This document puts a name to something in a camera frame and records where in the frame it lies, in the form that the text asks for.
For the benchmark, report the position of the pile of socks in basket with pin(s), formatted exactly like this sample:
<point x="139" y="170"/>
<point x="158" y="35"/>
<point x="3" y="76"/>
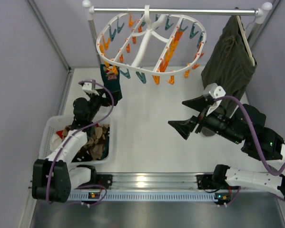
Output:
<point x="97" y="147"/>

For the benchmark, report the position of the teal green sock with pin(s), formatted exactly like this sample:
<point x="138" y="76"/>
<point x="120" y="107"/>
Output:
<point x="111" y="81"/>

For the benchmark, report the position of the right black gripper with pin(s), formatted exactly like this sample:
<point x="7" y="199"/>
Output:
<point x="200" y="119"/>

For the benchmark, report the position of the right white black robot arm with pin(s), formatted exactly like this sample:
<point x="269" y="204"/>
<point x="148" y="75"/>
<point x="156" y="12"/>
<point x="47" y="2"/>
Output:
<point x="246" y="126"/>

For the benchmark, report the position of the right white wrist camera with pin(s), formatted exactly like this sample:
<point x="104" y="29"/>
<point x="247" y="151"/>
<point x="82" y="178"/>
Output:
<point x="211" y="93"/>

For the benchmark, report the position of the olive green hanging trousers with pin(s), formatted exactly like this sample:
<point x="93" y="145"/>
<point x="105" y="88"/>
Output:
<point x="229" y="65"/>

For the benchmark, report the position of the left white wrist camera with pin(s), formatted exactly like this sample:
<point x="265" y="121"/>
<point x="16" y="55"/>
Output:
<point x="89" y="88"/>

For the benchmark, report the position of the white plastic laundry basket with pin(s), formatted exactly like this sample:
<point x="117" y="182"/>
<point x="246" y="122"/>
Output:
<point x="58" y="123"/>

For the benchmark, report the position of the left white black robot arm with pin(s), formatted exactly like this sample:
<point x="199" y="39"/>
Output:
<point x="63" y="156"/>

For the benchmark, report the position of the white round clip hanger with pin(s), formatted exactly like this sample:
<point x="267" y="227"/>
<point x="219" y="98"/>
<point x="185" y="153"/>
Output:
<point x="161" y="47"/>

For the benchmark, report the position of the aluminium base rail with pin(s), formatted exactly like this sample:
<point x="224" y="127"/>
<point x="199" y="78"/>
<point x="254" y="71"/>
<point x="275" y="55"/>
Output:
<point x="152" y="186"/>

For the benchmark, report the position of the white clothes rack frame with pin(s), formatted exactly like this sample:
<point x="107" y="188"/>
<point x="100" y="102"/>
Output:
<point x="94" y="33"/>

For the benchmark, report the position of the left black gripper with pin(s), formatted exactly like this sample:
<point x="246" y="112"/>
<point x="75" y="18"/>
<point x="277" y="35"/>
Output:
<point x="103" y="98"/>

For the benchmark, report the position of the white trouser hanger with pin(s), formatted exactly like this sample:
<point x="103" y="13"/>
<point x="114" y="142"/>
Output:
<point x="245" y="41"/>

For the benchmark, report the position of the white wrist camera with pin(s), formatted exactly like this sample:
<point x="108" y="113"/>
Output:
<point x="89" y="88"/>
<point x="211" y="93"/>

